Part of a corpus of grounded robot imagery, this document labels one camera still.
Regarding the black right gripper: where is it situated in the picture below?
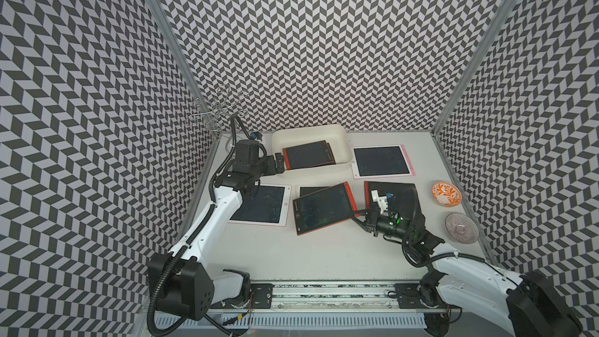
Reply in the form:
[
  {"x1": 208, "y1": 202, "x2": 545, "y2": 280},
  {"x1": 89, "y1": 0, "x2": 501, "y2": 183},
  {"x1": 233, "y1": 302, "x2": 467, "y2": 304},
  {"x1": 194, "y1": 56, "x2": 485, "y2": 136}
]
[{"x1": 347, "y1": 208, "x2": 412, "y2": 242}]

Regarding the pink writing tablet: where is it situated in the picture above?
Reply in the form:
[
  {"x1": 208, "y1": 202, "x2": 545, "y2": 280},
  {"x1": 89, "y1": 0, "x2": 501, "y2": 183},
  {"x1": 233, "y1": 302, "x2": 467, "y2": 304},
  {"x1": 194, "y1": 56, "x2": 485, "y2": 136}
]
[
  {"x1": 229, "y1": 185, "x2": 291, "y2": 227},
  {"x1": 351, "y1": 144, "x2": 416, "y2": 179}
]

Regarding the red writing tablet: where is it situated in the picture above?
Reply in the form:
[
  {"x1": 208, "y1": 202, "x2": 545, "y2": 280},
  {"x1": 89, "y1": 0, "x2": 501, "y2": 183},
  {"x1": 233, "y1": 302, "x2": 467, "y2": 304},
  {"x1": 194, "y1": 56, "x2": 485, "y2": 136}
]
[
  {"x1": 292, "y1": 182, "x2": 358, "y2": 236},
  {"x1": 282, "y1": 140, "x2": 336, "y2": 170}
]

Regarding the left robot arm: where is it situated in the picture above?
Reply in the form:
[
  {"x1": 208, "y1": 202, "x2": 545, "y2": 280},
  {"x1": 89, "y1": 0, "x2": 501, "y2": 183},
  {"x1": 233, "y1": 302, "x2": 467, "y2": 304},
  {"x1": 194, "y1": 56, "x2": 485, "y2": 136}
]
[{"x1": 146, "y1": 114, "x2": 285, "y2": 336}]

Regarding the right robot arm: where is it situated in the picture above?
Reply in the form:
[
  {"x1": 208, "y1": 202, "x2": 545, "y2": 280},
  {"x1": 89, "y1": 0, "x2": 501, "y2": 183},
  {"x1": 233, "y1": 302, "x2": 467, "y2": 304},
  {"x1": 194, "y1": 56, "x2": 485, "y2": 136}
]
[{"x1": 353, "y1": 183, "x2": 583, "y2": 336}]

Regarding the white plastic storage box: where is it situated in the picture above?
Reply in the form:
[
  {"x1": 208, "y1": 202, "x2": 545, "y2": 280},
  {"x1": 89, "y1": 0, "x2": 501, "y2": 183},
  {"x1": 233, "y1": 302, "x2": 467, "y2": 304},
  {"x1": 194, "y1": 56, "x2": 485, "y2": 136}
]
[{"x1": 271, "y1": 124, "x2": 353, "y2": 165}]

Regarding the orange patterned bowl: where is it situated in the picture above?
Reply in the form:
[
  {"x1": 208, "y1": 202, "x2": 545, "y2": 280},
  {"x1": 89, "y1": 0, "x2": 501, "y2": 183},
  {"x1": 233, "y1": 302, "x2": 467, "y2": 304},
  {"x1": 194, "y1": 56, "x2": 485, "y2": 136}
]
[{"x1": 431, "y1": 181, "x2": 463, "y2": 208}]

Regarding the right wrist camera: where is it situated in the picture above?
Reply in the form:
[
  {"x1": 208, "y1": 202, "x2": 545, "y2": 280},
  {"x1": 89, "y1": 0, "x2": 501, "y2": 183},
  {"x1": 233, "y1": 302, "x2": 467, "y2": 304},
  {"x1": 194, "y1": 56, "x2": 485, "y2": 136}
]
[{"x1": 371, "y1": 190, "x2": 388, "y2": 215}]

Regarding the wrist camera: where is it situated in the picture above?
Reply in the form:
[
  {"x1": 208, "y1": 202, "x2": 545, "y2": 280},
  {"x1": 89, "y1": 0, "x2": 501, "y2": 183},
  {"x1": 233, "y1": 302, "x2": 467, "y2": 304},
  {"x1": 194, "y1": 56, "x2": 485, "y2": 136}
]
[
  {"x1": 371, "y1": 190, "x2": 388, "y2": 215},
  {"x1": 250, "y1": 131, "x2": 263, "y2": 142}
]

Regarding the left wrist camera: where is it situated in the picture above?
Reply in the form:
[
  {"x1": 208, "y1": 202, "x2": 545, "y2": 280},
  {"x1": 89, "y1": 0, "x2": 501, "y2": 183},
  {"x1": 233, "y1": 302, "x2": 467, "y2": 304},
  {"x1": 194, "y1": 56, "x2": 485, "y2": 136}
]
[{"x1": 250, "y1": 131, "x2": 263, "y2": 142}]

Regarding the chrome wire stand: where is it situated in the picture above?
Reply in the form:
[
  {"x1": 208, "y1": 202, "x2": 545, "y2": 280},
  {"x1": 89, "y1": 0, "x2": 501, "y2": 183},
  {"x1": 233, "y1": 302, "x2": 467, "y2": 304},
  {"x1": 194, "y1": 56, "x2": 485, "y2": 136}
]
[{"x1": 187, "y1": 84, "x2": 248, "y2": 134}]

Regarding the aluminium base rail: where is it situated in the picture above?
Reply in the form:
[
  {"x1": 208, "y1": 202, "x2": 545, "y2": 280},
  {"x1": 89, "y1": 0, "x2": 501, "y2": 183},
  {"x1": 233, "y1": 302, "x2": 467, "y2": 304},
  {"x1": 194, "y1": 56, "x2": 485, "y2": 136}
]
[{"x1": 135, "y1": 279, "x2": 539, "y2": 337}]

